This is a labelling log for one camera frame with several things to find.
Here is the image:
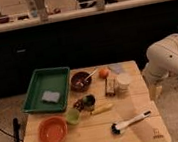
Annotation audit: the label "black cable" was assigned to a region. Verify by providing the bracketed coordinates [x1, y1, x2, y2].
[0, 114, 25, 142]

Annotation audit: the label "green plastic tray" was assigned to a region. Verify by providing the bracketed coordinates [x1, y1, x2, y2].
[22, 67, 70, 113]

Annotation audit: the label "grey blue cloth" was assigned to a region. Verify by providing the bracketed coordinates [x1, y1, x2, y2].
[109, 63, 126, 74]

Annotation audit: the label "yellow banana toy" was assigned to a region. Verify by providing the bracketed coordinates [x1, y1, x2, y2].
[90, 103, 113, 115]

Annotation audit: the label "grey blue sponge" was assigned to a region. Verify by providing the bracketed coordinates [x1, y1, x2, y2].
[41, 90, 61, 103]

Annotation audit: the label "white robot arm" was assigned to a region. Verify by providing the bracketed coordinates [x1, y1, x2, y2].
[142, 33, 178, 101]

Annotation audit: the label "red orange bowl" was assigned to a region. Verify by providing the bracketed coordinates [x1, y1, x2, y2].
[37, 116, 68, 142]

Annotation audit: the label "white dish brush black bristles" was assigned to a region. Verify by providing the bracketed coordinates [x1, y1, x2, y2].
[111, 111, 151, 135]

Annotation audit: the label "small green cup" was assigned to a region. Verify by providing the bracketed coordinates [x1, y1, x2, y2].
[65, 108, 80, 125]

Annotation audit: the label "dark grapes toy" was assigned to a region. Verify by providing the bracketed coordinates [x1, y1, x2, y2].
[73, 99, 84, 111]

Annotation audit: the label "orange fruit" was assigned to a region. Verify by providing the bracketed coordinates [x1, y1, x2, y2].
[98, 68, 110, 79]

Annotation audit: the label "dark brown bowl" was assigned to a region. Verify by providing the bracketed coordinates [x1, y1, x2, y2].
[70, 71, 92, 92]

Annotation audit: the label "brown wooden block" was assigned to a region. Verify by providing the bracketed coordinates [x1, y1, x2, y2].
[105, 78, 115, 97]

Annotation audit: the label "white spoon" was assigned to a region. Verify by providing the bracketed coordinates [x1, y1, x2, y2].
[79, 68, 97, 86]

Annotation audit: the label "white cup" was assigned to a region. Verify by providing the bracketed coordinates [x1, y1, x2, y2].
[116, 73, 131, 92]

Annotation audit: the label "dark red background bowl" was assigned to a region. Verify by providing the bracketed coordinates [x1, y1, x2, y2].
[0, 16, 10, 24]

